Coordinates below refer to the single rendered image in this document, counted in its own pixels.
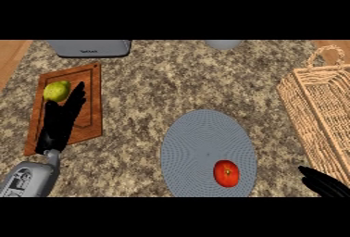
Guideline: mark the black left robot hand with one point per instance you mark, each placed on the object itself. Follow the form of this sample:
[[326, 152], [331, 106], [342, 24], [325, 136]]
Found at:
[[59, 123]]

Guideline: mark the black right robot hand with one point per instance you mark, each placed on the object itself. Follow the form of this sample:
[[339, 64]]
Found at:
[[323, 184]]

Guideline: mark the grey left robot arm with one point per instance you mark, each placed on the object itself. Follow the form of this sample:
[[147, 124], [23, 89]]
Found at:
[[32, 179]]

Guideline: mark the red tomato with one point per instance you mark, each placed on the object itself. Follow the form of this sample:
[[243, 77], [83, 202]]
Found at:
[[226, 173]]

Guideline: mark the tan wicker basket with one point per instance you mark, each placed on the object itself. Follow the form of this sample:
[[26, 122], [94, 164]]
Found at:
[[319, 111]]

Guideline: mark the grey round placemat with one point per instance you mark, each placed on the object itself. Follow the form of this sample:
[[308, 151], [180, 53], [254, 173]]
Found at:
[[207, 145]]

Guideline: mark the brown wooden cutting board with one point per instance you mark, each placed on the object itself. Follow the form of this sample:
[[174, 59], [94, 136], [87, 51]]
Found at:
[[84, 102]]

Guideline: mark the grey toaster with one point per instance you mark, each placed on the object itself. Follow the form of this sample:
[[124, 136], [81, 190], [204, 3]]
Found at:
[[90, 48]]

